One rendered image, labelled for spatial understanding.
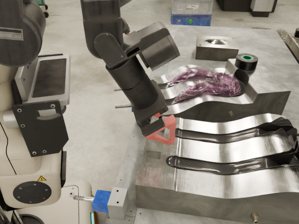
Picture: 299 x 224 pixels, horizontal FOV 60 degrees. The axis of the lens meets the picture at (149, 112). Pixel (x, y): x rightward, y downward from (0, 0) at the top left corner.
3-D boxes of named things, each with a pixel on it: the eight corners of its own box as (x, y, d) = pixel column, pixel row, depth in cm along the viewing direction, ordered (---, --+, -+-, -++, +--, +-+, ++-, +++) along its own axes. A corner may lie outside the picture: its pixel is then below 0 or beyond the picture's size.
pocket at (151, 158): (140, 175, 65) (139, 165, 62) (143, 159, 69) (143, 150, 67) (158, 177, 64) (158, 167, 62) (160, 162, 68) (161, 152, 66)
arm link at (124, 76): (100, 55, 47) (103, 70, 43) (133, 36, 47) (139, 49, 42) (119, 82, 52) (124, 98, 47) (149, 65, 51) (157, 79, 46)
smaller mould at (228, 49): (195, 59, 129) (196, 46, 125) (195, 47, 141) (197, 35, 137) (236, 62, 127) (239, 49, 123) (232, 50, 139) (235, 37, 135)
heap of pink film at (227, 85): (175, 106, 87) (177, 86, 82) (165, 80, 101) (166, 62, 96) (248, 100, 90) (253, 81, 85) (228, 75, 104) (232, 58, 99)
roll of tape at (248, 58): (259, 70, 97) (261, 62, 95) (237, 70, 97) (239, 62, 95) (252, 61, 103) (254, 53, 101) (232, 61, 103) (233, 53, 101)
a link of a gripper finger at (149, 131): (178, 121, 58) (161, 92, 52) (189, 143, 52) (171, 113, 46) (152, 135, 58) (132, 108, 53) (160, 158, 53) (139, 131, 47)
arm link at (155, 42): (86, 22, 45) (89, 40, 38) (143, -13, 44) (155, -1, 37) (121, 73, 52) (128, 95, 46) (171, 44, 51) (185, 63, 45)
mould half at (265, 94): (143, 129, 87) (142, 102, 80) (135, 89, 107) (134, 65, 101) (281, 116, 92) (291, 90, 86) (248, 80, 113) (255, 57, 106)
